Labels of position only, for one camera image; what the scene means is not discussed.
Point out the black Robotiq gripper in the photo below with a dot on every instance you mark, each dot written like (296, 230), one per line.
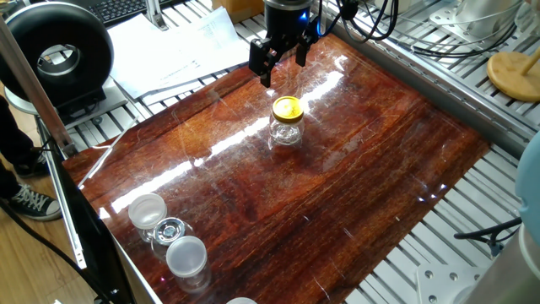
(287, 21)

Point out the gold metal jar lid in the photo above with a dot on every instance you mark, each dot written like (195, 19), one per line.
(287, 109)

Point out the small clear glass jar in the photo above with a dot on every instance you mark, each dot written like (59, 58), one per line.
(286, 135)

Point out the silver UR5 robot arm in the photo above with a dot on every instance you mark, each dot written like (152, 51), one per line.
(527, 190)

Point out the clear jar white plastic lid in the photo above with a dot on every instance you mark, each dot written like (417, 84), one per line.
(147, 210)
(185, 255)

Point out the clear jar silver metal lid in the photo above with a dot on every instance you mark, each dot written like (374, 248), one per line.
(169, 231)

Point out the large clear jar white lid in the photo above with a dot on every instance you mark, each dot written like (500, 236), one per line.
(241, 301)

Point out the brown cardboard box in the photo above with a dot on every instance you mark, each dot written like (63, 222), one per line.
(236, 8)

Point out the white paper sheet stack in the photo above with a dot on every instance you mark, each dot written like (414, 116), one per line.
(169, 55)

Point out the glossy wood grain mat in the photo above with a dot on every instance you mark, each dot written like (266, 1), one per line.
(337, 190)

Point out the black computer keyboard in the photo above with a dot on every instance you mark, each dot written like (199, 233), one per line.
(118, 9)

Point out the silver metal mounting plate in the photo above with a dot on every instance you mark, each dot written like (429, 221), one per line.
(468, 19)

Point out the round wooden stand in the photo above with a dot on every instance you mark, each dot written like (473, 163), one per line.
(506, 76)

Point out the black flat panel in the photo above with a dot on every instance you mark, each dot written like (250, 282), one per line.
(97, 236)

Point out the black canvas sneaker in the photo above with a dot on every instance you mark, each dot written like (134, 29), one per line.
(34, 204)
(34, 169)

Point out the metal bracket stand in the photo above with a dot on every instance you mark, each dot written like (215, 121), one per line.
(156, 17)

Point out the grey aluminium rail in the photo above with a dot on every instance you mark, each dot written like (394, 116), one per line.
(422, 80)

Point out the aluminium frame post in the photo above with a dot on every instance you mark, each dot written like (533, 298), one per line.
(34, 88)

